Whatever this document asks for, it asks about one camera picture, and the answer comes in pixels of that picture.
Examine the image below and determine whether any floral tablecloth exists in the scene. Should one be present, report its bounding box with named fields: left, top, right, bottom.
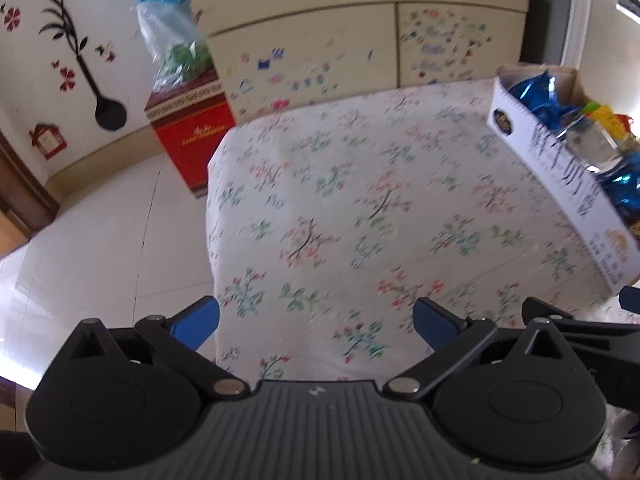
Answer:
left=204, top=77, right=640, bottom=382

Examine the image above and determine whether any black vine wall sticker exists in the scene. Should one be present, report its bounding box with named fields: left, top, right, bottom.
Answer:
left=0, top=0, right=128, bottom=132

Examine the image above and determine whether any cream cabinet with stickers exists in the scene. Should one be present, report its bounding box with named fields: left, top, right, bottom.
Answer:
left=179, top=0, right=532, bottom=122

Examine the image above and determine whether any red house switch sticker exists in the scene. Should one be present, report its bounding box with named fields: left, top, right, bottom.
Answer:
left=27, top=121, right=69, bottom=162

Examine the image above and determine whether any red cardboard box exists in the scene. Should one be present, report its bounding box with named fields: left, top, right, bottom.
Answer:
left=144, top=66, right=239, bottom=202

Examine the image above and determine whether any clear plastic bag with greens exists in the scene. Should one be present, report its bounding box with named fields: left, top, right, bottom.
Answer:
left=135, top=0, right=217, bottom=92

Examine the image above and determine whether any wooden door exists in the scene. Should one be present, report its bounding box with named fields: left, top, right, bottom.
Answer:
left=0, top=129, right=62, bottom=243

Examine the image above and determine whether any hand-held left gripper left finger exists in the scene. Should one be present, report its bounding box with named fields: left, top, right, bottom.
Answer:
left=67, top=296, right=251, bottom=402

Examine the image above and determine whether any silver foil snack packet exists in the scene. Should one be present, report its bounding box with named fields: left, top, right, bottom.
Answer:
left=537, top=109, right=624, bottom=174

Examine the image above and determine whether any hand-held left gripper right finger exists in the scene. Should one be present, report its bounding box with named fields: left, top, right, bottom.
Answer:
left=382, top=297, right=568, bottom=402

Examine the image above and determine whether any yellow snack packet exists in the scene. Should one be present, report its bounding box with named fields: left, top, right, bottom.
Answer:
left=584, top=101, right=640, bottom=154

